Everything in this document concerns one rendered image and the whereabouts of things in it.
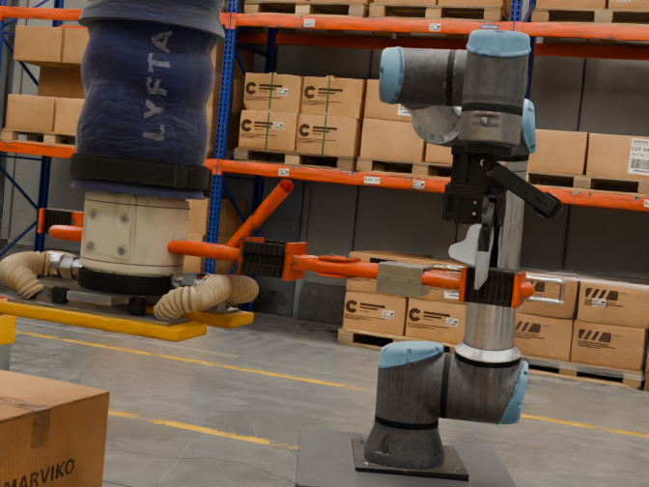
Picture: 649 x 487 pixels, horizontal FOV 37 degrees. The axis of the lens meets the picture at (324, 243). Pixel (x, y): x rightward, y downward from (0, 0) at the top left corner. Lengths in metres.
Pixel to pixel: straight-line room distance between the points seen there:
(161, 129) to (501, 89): 0.52
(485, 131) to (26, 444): 0.92
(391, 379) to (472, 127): 0.95
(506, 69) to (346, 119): 7.63
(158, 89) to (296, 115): 7.68
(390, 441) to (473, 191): 0.96
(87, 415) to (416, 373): 0.77
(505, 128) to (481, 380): 0.91
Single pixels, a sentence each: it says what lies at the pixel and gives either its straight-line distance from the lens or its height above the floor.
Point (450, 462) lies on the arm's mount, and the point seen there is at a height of 0.76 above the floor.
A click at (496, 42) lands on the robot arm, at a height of 1.60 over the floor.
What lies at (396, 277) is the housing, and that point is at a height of 1.25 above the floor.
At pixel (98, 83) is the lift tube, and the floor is 1.50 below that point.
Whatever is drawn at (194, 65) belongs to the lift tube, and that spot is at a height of 1.54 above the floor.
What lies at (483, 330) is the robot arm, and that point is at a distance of 2.18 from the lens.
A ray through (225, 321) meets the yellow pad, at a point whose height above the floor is 1.13.
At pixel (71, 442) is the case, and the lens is 1.83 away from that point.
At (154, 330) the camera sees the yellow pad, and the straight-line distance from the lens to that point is 1.46.
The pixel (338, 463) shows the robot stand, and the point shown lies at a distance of 2.27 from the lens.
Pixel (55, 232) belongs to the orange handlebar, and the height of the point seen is 1.25.
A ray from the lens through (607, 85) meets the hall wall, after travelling 9.91.
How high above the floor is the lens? 1.36
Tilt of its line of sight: 3 degrees down
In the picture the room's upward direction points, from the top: 6 degrees clockwise
